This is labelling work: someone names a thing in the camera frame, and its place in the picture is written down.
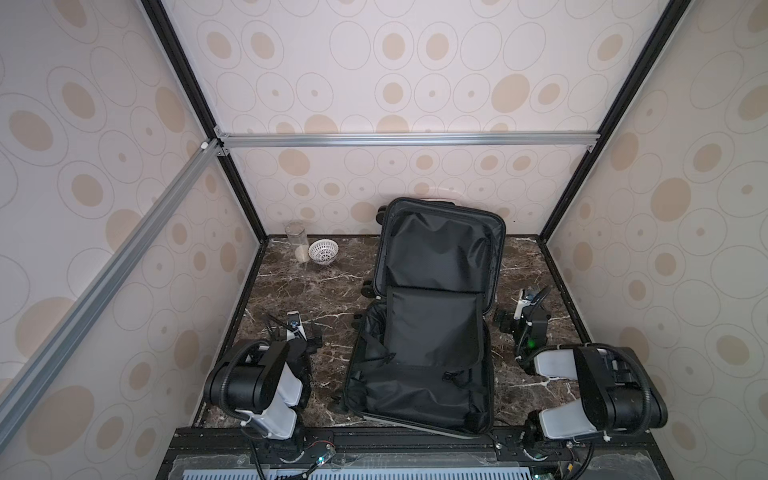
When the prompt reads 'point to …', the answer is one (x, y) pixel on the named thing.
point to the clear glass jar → (297, 236)
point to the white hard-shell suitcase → (422, 351)
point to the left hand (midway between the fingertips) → (305, 320)
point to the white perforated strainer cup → (323, 251)
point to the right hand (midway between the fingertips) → (527, 309)
